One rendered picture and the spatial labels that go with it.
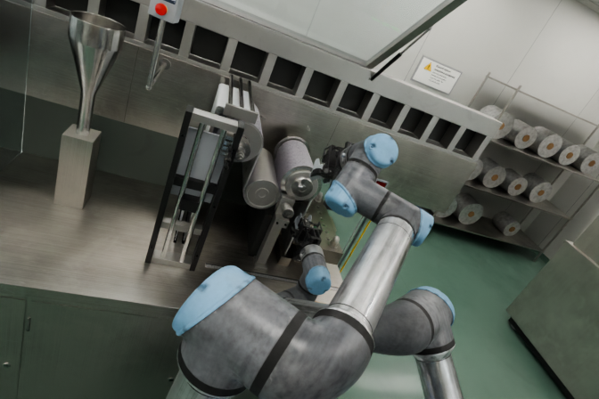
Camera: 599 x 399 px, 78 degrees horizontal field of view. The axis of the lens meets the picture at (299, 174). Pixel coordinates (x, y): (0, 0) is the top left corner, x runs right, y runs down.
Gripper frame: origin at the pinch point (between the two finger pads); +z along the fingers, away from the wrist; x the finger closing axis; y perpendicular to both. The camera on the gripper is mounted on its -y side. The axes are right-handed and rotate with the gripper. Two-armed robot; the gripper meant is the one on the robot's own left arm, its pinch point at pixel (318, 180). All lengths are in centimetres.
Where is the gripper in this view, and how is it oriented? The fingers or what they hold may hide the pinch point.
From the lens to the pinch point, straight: 110.5
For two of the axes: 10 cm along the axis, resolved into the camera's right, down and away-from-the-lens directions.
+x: -9.2, -2.6, -3.1
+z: -3.5, 1.5, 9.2
